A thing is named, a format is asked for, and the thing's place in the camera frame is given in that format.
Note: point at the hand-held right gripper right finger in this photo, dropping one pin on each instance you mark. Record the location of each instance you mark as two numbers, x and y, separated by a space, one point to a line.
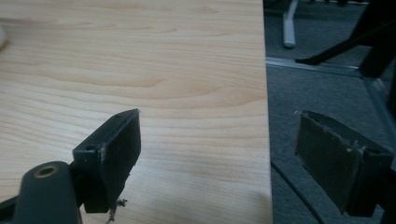
336 161

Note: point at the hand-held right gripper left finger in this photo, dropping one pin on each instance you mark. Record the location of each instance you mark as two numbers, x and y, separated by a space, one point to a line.
115 155

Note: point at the silver floor rail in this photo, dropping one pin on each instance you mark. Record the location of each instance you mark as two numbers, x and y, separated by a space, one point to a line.
314 66

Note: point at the black stand leg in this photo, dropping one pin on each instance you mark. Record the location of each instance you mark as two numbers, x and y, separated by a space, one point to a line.
351 40

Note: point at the white metal leg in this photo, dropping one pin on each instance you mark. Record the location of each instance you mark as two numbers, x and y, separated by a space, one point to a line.
289 26

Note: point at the white object at table edge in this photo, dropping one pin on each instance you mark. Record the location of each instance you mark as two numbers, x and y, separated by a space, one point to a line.
2 37

